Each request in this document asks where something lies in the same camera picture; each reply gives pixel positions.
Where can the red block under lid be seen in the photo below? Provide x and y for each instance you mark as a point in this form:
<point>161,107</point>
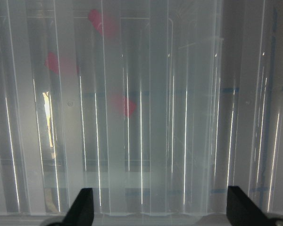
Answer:
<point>54,63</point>
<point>104,24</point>
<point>123,104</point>

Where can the clear ribbed box lid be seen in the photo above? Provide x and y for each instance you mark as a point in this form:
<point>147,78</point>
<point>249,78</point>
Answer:
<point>207,78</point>

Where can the red block under lid middle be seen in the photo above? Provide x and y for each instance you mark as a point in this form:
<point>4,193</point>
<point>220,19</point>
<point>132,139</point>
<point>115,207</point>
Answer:
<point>54,63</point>

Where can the red block under lid upper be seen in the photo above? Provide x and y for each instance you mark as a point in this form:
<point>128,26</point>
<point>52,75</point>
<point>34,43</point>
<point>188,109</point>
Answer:
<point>123,104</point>

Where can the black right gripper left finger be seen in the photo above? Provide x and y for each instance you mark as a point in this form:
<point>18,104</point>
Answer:
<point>81,212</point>

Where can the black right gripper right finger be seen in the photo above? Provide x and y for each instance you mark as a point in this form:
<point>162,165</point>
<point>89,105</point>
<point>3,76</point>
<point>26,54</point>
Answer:
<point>242,211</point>

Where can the red block under lid lower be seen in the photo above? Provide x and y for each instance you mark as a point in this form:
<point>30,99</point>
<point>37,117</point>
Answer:
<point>104,24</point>

